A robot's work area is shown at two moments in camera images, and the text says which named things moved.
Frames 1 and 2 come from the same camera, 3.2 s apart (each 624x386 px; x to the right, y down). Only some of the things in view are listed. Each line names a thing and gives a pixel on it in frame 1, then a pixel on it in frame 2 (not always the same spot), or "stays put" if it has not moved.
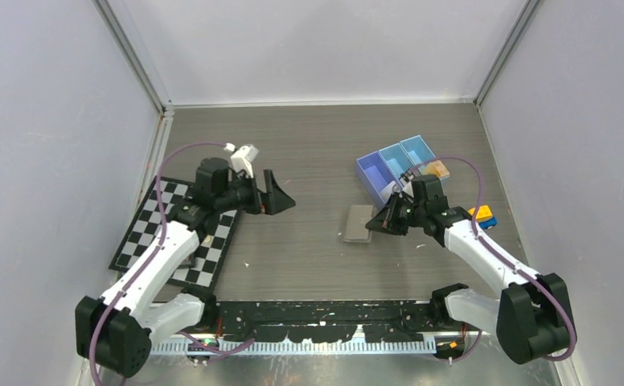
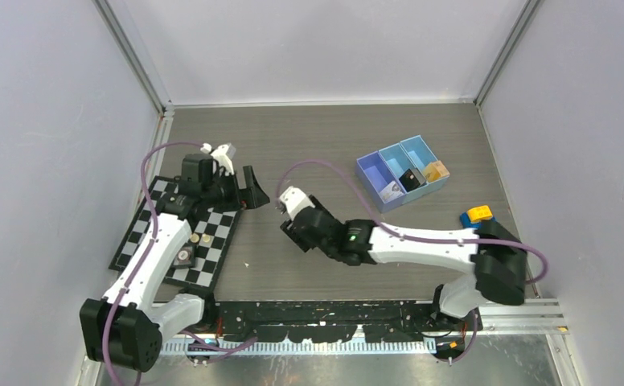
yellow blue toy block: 484,216 stays put
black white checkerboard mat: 202,268 stays put
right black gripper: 385,220 to 302,240
